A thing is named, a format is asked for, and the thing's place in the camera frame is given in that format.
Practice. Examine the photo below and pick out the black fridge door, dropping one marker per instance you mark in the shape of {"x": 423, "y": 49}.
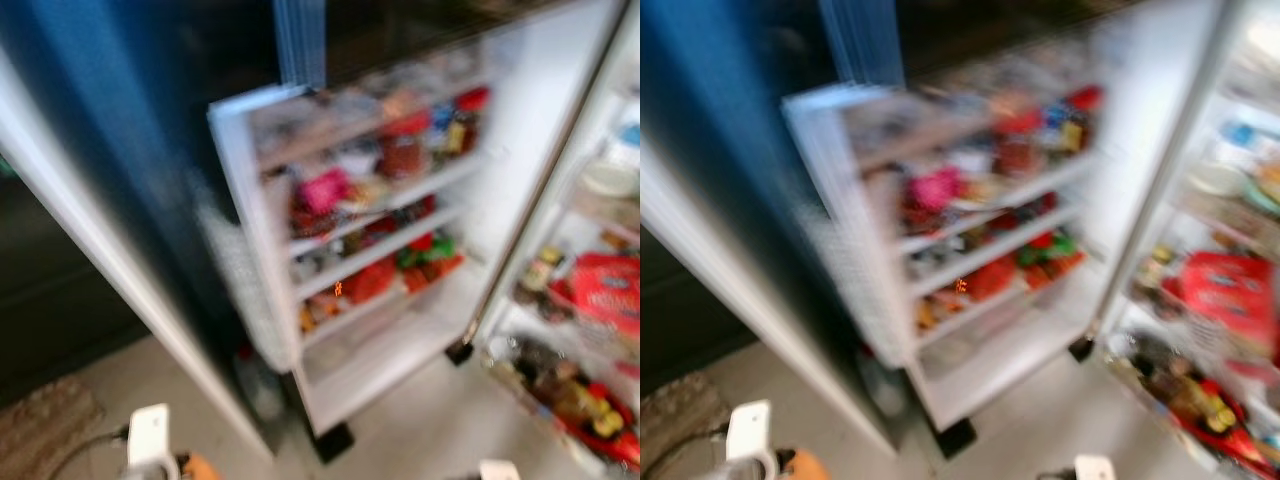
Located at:
{"x": 520, "y": 150}
{"x": 1130, "y": 150}

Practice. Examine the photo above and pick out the brown woven door mat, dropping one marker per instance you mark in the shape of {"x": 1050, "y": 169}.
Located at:
{"x": 680, "y": 415}
{"x": 45, "y": 425}

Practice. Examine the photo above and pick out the flat red packet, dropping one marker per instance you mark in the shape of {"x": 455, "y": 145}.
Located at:
{"x": 1240, "y": 447}
{"x": 615, "y": 442}

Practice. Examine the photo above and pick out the dark low cabinet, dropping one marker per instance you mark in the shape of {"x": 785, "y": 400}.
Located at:
{"x": 40, "y": 300}
{"x": 680, "y": 320}

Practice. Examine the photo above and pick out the white side panel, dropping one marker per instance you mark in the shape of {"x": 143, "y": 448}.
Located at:
{"x": 100, "y": 260}
{"x": 740, "y": 290}

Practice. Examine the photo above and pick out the bubble wrap sheet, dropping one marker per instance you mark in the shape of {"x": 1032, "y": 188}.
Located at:
{"x": 845, "y": 290}
{"x": 240, "y": 290}

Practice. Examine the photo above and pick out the brown sauce bottle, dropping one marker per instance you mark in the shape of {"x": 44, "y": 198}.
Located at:
{"x": 1180, "y": 395}
{"x": 560, "y": 395}

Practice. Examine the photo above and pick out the large red food package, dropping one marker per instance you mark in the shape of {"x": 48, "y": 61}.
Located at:
{"x": 1225, "y": 290}
{"x": 605, "y": 290}

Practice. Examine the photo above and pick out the red pouch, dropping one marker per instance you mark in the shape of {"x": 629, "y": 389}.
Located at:
{"x": 370, "y": 280}
{"x": 990, "y": 277}

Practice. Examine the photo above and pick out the pink packet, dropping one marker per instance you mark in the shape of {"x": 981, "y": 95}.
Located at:
{"x": 935, "y": 188}
{"x": 322, "y": 190}

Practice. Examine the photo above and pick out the yellow-lidded jar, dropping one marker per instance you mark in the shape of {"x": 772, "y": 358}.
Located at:
{"x": 1155, "y": 270}
{"x": 540, "y": 272}

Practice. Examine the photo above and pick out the green red snack packet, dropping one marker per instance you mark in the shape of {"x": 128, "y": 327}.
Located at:
{"x": 430, "y": 255}
{"x": 1050, "y": 252}

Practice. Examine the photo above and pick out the white bowl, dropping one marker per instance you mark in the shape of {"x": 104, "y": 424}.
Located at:
{"x": 1215, "y": 178}
{"x": 610, "y": 177}

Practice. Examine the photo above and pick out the tall black glossy cabinet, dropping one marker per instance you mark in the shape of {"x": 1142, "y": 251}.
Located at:
{"x": 730, "y": 130}
{"x": 120, "y": 120}

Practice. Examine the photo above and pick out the red-lidded jar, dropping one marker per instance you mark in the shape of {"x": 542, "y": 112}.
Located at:
{"x": 405, "y": 145}
{"x": 1015, "y": 143}

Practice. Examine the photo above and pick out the red-capped bottle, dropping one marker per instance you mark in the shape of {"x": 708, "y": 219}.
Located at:
{"x": 470, "y": 105}
{"x": 1082, "y": 103}

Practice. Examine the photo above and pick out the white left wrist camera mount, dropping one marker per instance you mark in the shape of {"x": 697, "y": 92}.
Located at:
{"x": 150, "y": 435}
{"x": 750, "y": 432}

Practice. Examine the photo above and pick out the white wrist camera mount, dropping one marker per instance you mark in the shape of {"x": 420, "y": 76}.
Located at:
{"x": 1094, "y": 468}
{"x": 150, "y": 435}
{"x": 498, "y": 471}
{"x": 750, "y": 432}

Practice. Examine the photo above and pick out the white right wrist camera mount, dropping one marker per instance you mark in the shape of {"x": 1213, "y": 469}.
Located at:
{"x": 498, "y": 471}
{"x": 1094, "y": 468}

